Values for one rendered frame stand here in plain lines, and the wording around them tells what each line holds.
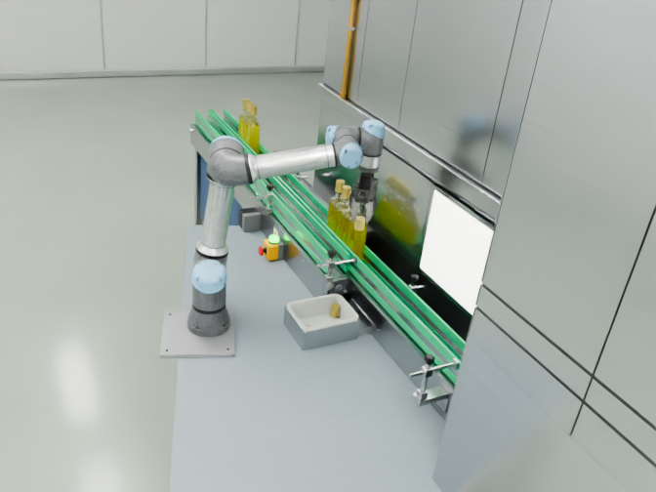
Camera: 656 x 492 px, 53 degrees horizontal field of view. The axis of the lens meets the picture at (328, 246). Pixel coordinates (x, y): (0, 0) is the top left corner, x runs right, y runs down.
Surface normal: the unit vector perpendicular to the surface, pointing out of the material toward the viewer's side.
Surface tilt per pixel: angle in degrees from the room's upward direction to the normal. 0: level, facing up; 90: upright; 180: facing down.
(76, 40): 90
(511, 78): 90
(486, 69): 90
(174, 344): 1
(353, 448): 0
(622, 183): 90
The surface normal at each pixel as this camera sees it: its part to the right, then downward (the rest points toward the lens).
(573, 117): -0.89, 0.14
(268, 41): 0.44, 0.47
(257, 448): 0.10, -0.87
